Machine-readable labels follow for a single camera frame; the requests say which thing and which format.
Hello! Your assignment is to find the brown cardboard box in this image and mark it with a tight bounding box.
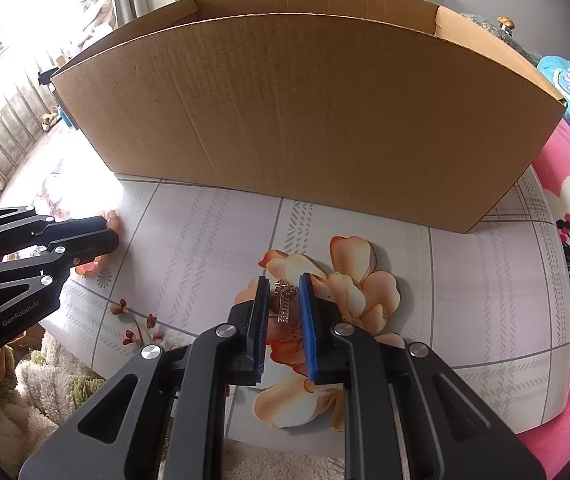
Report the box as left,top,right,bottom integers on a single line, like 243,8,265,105
51,0,568,235

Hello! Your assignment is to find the white fluffy blanket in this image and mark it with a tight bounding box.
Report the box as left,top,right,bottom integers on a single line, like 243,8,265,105
0,330,346,480

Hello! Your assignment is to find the gold knot bar charm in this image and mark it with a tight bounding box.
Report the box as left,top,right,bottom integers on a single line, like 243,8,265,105
275,281,300,323

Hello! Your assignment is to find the pink beaded bracelet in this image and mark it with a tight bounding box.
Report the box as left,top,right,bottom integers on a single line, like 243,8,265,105
74,209,123,277

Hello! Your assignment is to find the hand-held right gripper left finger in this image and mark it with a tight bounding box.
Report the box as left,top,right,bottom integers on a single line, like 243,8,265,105
15,275,270,480

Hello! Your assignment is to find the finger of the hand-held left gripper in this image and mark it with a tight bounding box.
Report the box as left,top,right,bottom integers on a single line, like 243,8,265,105
0,205,118,266
0,231,120,286

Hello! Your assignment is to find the grey lace cushion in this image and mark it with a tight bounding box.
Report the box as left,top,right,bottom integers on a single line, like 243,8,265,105
457,12,546,68

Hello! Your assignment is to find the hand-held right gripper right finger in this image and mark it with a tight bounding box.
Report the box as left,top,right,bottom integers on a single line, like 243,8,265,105
299,272,548,480

